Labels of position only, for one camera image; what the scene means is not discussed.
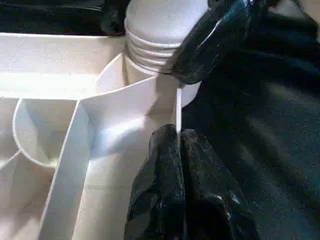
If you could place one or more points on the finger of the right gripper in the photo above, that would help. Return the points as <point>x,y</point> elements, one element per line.
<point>207,45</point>

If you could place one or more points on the white plastic table leg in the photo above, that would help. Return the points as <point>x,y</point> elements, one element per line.
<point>160,32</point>

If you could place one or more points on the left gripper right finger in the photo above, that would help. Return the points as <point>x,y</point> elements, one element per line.
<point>210,200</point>

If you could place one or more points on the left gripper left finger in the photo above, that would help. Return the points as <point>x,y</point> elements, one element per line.
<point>160,195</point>

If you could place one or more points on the black plastic mat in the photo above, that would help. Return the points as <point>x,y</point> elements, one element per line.
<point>262,150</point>

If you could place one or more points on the white plastic table top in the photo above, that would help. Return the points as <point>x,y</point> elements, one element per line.
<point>112,105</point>

